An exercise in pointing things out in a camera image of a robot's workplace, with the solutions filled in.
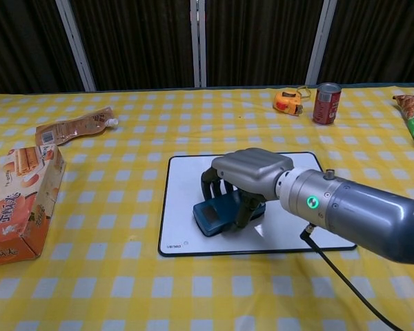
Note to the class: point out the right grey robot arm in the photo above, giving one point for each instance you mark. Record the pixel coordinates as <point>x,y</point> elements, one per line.
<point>352,207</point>

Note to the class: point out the brown spouted drink pouch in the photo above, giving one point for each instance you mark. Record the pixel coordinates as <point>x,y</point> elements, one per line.
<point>72,128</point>

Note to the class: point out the small white whiteboard black frame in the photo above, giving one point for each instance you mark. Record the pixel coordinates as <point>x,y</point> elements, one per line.
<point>183,220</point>

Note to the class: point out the blue whiteboard eraser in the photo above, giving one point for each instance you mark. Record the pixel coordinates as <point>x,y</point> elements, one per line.
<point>215,213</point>

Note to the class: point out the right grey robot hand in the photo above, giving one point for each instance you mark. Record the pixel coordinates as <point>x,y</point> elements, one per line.
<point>252,169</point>

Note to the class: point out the white metal partition post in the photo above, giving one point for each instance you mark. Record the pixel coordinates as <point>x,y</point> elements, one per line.
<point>198,43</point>
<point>77,45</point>
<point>317,41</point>

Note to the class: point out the red drink can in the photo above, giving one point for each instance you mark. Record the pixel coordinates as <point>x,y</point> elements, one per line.
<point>326,103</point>

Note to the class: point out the orange egg roll snack box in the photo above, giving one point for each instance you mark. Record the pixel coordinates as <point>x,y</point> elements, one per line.
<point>17,203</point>

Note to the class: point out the yellow white checkered tablecloth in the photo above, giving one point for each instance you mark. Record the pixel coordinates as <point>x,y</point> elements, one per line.
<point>131,293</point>

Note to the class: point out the yellow tape measure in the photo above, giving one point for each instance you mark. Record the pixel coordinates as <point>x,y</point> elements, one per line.
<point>285,102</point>

